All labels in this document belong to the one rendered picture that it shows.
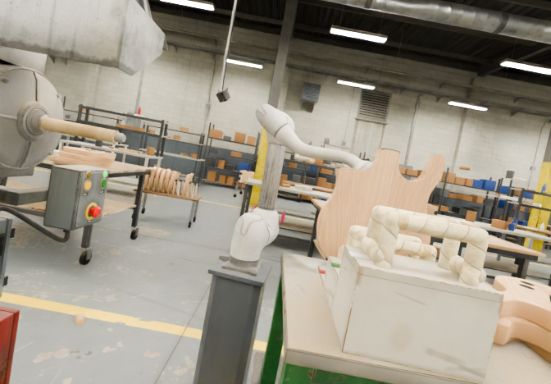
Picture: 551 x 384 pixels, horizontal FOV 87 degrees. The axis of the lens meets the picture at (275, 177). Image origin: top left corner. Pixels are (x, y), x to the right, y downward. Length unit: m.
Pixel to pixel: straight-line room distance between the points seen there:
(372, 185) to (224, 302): 0.94
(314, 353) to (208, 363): 1.12
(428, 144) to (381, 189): 12.26
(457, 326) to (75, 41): 0.91
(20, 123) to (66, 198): 0.32
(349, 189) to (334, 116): 11.18
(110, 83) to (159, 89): 1.99
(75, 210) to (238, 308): 0.83
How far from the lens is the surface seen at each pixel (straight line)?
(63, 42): 0.75
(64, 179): 1.15
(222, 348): 1.65
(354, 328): 0.64
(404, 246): 0.79
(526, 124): 15.40
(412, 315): 0.66
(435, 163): 1.02
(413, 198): 1.00
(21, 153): 0.95
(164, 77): 13.03
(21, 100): 0.93
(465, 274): 0.69
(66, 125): 0.89
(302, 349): 0.63
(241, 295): 1.50
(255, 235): 1.46
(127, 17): 0.71
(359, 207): 0.95
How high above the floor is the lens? 1.26
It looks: 3 degrees down
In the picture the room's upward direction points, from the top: 11 degrees clockwise
